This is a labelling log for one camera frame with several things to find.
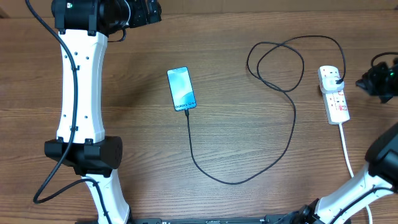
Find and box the blue Galaxy S24+ smartphone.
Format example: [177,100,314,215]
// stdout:
[167,67,197,111]

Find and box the black USB charging cable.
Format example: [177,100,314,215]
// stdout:
[184,35,347,186]

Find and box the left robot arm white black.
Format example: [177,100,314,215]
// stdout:
[44,0,162,223]

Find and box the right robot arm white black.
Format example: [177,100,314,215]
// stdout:
[278,52,397,223]

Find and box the white charger plug adapter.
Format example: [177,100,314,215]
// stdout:
[320,77,345,94]

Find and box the white power strip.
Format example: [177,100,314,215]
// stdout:
[318,65,350,124]

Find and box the brown cardboard panel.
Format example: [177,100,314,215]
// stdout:
[1,0,397,19]

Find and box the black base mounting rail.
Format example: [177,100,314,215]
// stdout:
[74,214,352,224]

